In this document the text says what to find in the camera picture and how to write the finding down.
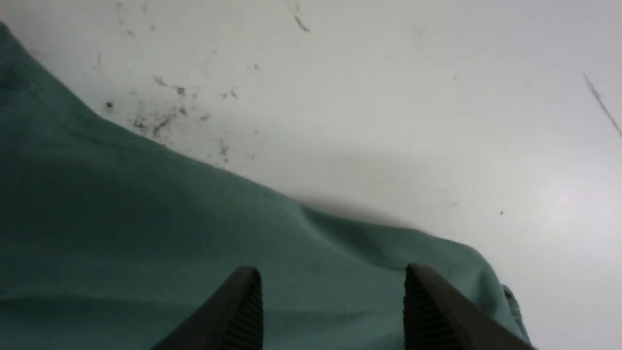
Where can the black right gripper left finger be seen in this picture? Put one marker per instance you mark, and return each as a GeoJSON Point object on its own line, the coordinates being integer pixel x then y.
{"type": "Point", "coordinates": [231, 319]}

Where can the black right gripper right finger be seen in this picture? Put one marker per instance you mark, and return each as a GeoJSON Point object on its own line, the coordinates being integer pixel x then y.
{"type": "Point", "coordinates": [436, 316]}

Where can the green long sleeve shirt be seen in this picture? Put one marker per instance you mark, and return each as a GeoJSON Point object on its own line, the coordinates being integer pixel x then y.
{"type": "Point", "coordinates": [110, 241]}

